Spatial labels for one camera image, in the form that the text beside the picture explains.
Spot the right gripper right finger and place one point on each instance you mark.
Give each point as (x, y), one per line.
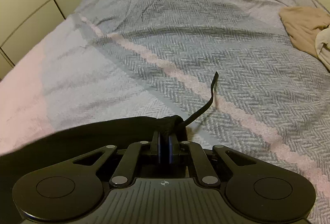
(189, 160)

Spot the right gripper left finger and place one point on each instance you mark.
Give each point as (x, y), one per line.
(140, 159)

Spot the black pants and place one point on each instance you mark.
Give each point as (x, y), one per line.
(73, 142)

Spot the pink grey bed cover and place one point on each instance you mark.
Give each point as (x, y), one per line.
(114, 59)

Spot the tan garment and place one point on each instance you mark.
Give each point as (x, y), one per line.
(303, 23)

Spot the cream white garment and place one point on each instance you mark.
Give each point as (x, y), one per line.
(322, 45)

